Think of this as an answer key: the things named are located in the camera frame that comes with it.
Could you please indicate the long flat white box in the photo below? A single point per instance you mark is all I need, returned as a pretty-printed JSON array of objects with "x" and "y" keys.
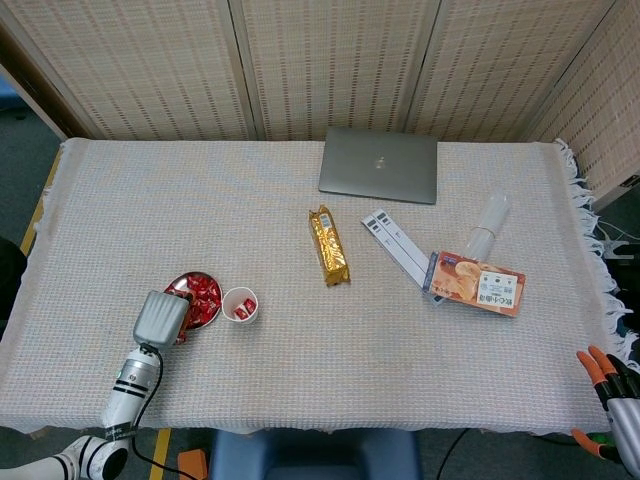
[
  {"x": 392, "y": 247},
  {"x": 405, "y": 240}
]

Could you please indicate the orange block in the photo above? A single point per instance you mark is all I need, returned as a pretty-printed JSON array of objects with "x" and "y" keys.
[{"x": 195, "y": 460}]

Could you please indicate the small green object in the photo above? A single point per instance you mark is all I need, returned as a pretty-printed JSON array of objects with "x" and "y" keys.
[{"x": 602, "y": 440}]

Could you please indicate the blue grey seat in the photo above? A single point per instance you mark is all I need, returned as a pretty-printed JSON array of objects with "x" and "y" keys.
[{"x": 310, "y": 457}]

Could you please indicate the red candy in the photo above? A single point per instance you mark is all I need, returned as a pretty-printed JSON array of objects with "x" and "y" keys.
[
  {"x": 249, "y": 304},
  {"x": 240, "y": 314}
]

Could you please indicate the right robot hand silver orange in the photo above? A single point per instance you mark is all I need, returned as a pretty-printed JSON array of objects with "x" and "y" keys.
[{"x": 627, "y": 430}]

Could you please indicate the black bulky object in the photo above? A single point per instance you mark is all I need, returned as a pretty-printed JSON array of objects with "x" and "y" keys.
[{"x": 10, "y": 275}]

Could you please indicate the brown wooden post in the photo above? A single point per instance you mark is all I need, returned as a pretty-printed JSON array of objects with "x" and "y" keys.
[{"x": 40, "y": 85}]

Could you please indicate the woven pale tablecloth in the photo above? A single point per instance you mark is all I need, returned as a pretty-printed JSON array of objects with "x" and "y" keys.
[{"x": 300, "y": 360}]

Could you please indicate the orange blue cracker box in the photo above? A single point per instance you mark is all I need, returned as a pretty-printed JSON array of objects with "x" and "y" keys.
[{"x": 475, "y": 285}]

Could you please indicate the blue background object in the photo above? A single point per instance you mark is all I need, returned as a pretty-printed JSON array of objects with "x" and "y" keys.
[{"x": 7, "y": 97}]

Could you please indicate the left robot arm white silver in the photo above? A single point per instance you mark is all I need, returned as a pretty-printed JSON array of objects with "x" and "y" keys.
[{"x": 130, "y": 390}]

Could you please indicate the grey closed laptop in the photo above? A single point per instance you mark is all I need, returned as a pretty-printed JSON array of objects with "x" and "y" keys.
[{"x": 377, "y": 167}]

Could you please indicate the gold foil biscuit pack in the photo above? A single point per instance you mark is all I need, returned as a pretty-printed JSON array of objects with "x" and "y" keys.
[{"x": 329, "y": 250}]

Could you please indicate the woven bamboo screen panel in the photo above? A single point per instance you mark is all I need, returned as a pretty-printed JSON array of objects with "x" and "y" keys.
[
  {"x": 150, "y": 65},
  {"x": 610, "y": 125},
  {"x": 500, "y": 65},
  {"x": 335, "y": 65}
]

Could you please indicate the round metal plate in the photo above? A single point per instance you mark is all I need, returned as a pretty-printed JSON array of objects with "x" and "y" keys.
[{"x": 177, "y": 282}]

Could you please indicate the white paper cup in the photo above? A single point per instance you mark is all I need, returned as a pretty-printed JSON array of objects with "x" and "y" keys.
[{"x": 230, "y": 300}]

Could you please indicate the left robot hand silver orange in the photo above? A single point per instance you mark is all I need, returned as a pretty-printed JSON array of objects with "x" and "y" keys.
[{"x": 160, "y": 320}]

